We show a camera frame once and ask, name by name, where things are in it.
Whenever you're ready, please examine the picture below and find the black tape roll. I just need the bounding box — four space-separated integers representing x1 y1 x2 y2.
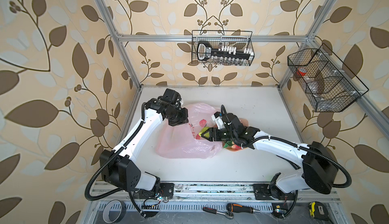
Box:
102 200 126 224

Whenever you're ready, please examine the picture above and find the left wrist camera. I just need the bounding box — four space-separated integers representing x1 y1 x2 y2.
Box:
162 88 181 105

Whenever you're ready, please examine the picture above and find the red black ratchet wrench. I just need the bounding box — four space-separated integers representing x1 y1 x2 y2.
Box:
202 207 234 220

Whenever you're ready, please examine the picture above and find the black wire basket right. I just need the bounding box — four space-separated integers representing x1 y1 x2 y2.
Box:
287 44 369 113

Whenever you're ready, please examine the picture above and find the yellow black tape measure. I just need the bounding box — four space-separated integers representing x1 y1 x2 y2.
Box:
309 201 330 221

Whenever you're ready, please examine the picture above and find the black wire basket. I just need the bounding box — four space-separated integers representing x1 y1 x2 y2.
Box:
287 44 369 113
191 30 255 66

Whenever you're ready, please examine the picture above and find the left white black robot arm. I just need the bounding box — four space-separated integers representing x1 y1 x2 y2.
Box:
84 89 188 204

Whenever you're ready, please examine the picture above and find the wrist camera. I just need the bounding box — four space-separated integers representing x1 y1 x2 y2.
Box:
162 88 181 105
211 111 225 129

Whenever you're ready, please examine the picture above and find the red toy peach bottom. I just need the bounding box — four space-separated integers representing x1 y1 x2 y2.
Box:
223 142 243 152

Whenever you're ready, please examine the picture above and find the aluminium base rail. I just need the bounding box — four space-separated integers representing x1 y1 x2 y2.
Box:
98 181 340 212

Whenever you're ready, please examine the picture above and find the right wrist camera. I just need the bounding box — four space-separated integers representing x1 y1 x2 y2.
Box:
211 111 225 129

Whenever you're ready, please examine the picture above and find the peach scalloped plastic plate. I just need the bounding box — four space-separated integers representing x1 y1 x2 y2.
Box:
223 118 250 152

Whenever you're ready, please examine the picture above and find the clear bottle red cap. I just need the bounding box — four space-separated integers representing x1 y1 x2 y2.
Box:
296 67 317 86

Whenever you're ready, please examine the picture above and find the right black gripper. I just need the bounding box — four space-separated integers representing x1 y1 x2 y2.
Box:
201 127 237 141

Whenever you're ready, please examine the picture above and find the black adjustable wrench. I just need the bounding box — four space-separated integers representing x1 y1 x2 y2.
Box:
286 160 302 170

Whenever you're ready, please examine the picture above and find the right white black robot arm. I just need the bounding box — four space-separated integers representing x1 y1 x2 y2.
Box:
199 112 352 219

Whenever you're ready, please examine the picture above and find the orange black screwdriver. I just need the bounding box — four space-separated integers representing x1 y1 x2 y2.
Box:
227 203 260 214

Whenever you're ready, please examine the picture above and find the black socket holder tool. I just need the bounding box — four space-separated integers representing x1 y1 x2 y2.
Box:
194 41 254 62

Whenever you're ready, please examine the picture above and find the black wire basket centre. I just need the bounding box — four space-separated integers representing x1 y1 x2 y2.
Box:
191 30 255 66

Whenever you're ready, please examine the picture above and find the pink plastic bag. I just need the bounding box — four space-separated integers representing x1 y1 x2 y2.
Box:
156 103 222 159

